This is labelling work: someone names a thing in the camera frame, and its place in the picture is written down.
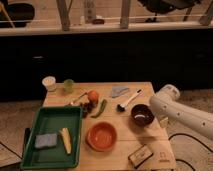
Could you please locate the dark purple bowl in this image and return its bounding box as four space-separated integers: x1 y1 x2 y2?
131 104 155 127

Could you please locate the grey blue cloth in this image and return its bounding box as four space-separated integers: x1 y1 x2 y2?
111 86 129 98

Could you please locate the green chili pepper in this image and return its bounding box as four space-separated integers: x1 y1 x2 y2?
91 99 107 118

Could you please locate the orange fruit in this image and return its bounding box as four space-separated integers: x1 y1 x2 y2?
87 90 99 102

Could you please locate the white handled brush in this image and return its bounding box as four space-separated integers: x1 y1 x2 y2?
117 89 141 112

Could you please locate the blue sponge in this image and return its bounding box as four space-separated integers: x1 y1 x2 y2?
35 134 57 149

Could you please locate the dark red small object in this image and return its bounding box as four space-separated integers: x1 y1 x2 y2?
92 19 105 25

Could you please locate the green cup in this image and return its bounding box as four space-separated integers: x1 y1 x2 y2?
63 79 74 93

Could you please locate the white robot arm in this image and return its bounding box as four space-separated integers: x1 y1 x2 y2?
149 84 213 140

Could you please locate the dark chair left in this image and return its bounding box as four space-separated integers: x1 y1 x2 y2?
0 0 35 28

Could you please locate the yellow corn cob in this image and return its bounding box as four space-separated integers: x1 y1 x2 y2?
60 128 72 154

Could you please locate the green plastic tray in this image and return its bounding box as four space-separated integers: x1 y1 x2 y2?
21 106 82 170

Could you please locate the black cable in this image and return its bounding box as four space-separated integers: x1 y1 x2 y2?
167 132 213 171

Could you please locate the orange bowl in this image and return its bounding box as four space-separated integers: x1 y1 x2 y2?
85 121 117 152

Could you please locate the dark grape bunch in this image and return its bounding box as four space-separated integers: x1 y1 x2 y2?
80 102 97 118

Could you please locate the black office chair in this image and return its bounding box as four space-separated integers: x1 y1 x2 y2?
137 0 202 23

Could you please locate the white cup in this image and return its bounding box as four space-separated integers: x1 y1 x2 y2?
42 76 57 92

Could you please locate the black wooden block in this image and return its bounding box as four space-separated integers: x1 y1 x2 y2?
128 145 153 169

